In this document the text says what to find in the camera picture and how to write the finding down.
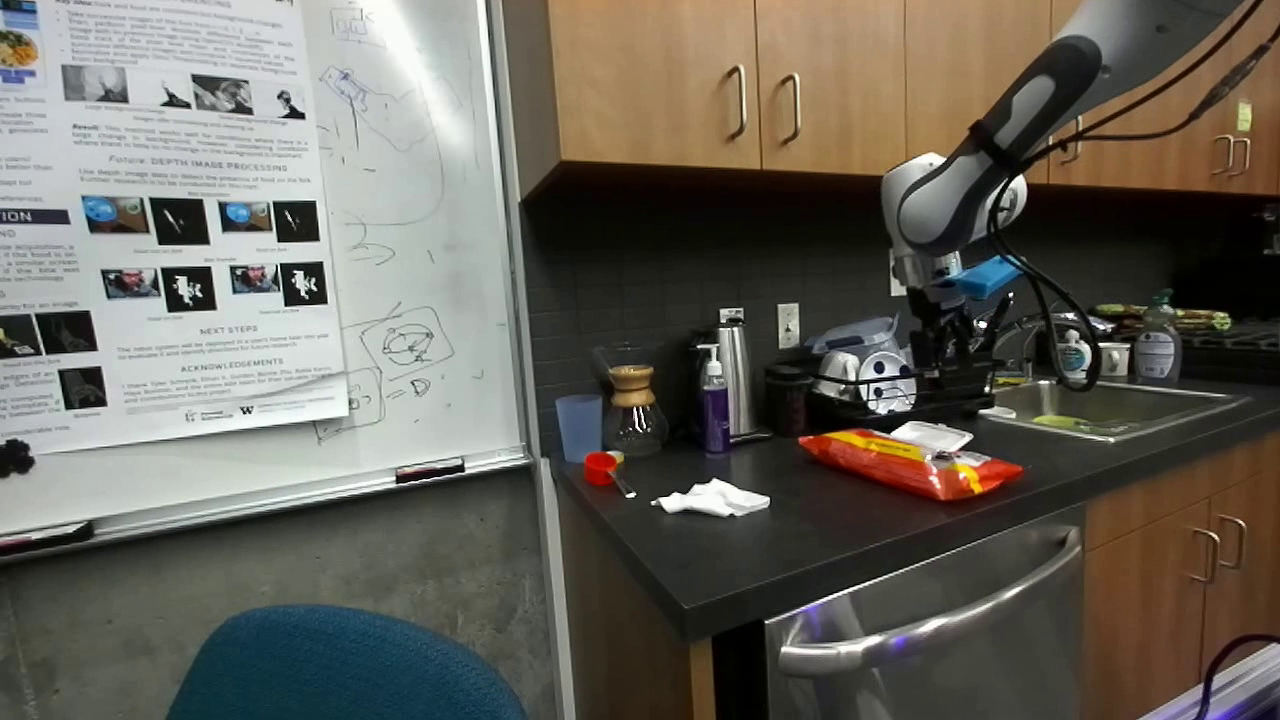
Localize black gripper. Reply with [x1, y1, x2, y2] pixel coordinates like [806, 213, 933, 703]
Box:
[907, 291, 992, 399]

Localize orange wipes pack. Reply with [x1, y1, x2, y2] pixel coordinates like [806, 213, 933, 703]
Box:
[800, 429, 1023, 504]

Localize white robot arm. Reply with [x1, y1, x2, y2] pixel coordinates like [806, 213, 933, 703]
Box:
[880, 0, 1262, 412]

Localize black dish rack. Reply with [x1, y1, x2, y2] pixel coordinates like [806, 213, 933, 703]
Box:
[764, 315, 996, 435]

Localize steel kitchen sink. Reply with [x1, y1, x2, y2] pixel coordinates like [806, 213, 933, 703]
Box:
[986, 381, 1244, 446]

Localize clear dish soap bottle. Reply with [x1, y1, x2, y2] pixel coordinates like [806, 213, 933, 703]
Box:
[1131, 298, 1179, 383]

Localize steel thermos bottle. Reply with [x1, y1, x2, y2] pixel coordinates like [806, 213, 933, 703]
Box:
[717, 309, 751, 442]

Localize purple soap bottle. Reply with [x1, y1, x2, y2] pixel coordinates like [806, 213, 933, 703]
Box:
[697, 346, 733, 455]

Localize stainless steel dishwasher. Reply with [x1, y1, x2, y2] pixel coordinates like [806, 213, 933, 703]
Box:
[764, 512, 1084, 720]

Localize crumpled white tissue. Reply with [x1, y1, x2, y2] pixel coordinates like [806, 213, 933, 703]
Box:
[658, 478, 773, 519]

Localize lower wooden cabinet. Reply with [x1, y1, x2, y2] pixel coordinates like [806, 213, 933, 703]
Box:
[1084, 431, 1280, 720]

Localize glass coffee carafe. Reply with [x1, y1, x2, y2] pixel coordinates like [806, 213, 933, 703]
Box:
[606, 363, 664, 455]

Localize upper wooden cabinets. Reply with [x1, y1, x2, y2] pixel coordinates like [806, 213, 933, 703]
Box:
[497, 0, 1244, 183]

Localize small red object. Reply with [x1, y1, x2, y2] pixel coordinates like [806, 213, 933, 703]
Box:
[580, 448, 635, 502]

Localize blue plastic cup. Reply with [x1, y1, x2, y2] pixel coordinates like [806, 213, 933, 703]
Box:
[558, 392, 606, 461]

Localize whiteboard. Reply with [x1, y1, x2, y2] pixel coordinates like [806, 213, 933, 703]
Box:
[0, 0, 527, 554]

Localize teal office chair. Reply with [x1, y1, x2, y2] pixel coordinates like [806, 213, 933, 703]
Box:
[165, 604, 527, 720]

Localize research poster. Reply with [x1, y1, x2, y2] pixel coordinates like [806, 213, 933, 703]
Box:
[0, 0, 348, 451]

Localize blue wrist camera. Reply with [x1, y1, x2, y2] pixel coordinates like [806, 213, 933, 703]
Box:
[954, 257, 1022, 299]

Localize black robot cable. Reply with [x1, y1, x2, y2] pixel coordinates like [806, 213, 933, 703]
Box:
[1003, 254, 1107, 397]

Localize wall power outlet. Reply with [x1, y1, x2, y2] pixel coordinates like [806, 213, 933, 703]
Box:
[775, 299, 806, 348]

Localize steel dishwasher handle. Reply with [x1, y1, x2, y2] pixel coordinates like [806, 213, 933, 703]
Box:
[773, 525, 1084, 675]

